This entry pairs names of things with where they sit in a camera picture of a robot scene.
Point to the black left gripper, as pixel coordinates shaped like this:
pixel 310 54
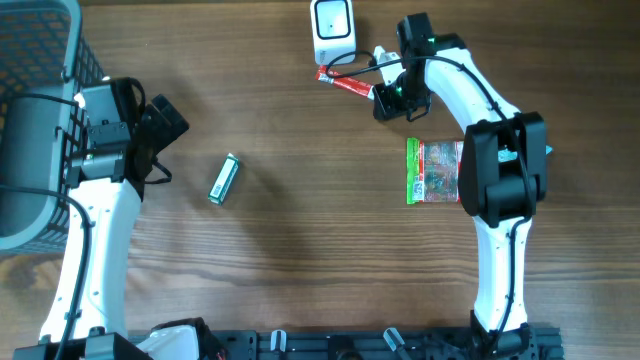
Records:
pixel 167 133

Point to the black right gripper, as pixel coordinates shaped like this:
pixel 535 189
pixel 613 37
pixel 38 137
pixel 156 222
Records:
pixel 388 109

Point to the red snack stick packet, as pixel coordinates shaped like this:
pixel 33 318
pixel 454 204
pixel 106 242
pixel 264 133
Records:
pixel 347 83

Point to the green snack bag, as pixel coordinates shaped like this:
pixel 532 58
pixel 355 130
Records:
pixel 432 171

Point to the green white gum box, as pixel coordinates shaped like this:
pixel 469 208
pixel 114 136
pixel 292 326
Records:
pixel 224 180

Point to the teal tissue packet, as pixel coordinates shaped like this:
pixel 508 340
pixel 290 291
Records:
pixel 506 155

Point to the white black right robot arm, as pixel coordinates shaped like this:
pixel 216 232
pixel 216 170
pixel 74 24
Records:
pixel 502 172

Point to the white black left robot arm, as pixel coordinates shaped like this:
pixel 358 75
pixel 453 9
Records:
pixel 86 320

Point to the white barcode scanner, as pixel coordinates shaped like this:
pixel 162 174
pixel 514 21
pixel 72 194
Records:
pixel 333 30

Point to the dark grey mesh basket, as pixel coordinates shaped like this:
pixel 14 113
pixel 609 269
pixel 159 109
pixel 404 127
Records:
pixel 45 62

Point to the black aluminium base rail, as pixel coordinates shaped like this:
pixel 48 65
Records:
pixel 430 344

